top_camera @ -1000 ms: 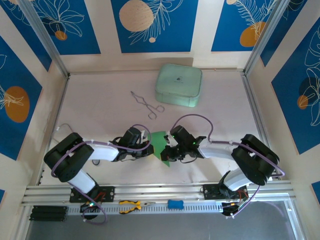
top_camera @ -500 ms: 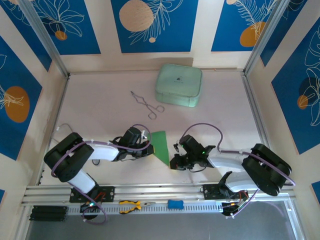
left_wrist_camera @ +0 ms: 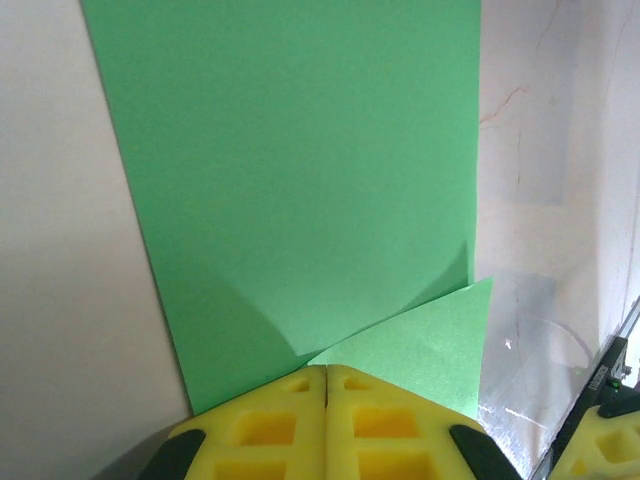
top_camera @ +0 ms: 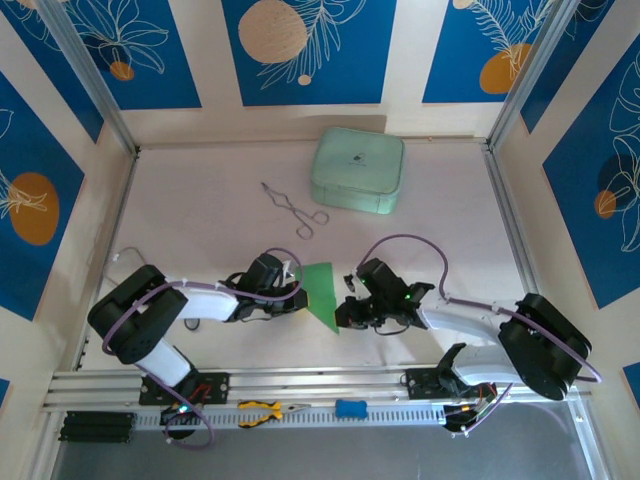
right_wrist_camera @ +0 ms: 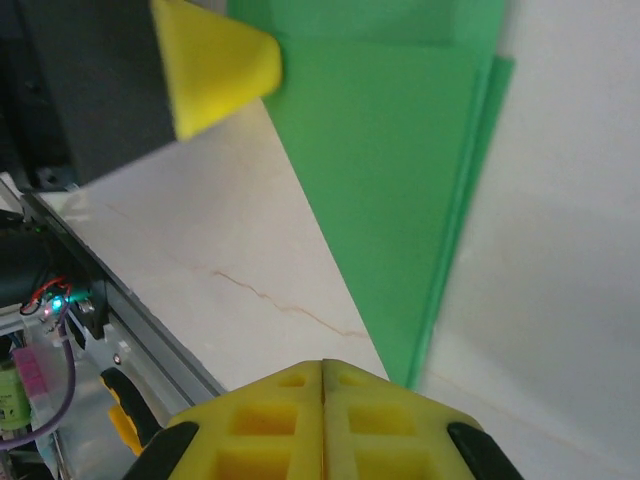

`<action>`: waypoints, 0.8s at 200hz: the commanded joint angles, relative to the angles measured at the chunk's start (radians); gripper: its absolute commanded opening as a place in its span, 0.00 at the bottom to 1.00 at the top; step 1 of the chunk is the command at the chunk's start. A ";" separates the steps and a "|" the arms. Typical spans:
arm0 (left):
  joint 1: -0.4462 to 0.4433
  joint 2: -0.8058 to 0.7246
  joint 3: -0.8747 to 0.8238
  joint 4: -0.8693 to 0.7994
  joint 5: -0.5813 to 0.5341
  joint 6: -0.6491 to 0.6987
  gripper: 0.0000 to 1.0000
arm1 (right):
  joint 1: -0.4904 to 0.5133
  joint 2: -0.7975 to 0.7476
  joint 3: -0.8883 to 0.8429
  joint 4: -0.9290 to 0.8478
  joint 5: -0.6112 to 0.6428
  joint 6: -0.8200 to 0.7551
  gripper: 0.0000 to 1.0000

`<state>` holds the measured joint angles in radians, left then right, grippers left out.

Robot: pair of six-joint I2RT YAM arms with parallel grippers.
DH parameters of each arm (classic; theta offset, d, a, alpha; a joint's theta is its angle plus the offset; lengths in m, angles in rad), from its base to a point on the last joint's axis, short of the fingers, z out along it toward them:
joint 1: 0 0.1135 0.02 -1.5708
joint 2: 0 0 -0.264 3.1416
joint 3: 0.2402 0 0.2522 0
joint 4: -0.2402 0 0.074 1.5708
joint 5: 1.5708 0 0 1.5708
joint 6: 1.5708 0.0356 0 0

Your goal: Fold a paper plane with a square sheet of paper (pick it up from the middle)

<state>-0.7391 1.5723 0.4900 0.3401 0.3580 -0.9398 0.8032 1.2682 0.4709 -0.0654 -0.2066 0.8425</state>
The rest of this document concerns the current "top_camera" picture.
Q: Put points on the green paper sheet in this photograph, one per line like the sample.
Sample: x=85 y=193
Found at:
x=320 y=290

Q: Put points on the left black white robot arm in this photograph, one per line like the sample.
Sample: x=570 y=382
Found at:
x=140 y=320

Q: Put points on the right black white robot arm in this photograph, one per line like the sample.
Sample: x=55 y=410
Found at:
x=545 y=345

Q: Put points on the metal crucible tongs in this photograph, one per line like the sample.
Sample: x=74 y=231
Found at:
x=287 y=204

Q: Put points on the black rimmed round lens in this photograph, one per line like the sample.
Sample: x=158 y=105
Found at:
x=192 y=326

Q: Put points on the blue bone shaped object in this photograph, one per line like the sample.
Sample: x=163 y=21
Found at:
x=351 y=408

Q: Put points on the mint green zip case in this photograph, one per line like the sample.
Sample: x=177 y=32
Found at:
x=357 y=170

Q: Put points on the black stacked bars block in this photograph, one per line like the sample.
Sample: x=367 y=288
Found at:
x=97 y=427

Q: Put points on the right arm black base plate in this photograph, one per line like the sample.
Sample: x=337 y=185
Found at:
x=420 y=384

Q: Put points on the aluminium mounting rail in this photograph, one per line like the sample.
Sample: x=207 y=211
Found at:
x=300 y=380

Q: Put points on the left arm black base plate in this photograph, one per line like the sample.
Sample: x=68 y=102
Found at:
x=215 y=387

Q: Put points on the aluminium table side rail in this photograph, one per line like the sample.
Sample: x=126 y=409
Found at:
x=107 y=250
x=515 y=235

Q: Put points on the aluminium frame post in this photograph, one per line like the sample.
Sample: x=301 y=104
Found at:
x=85 y=70
x=540 y=65

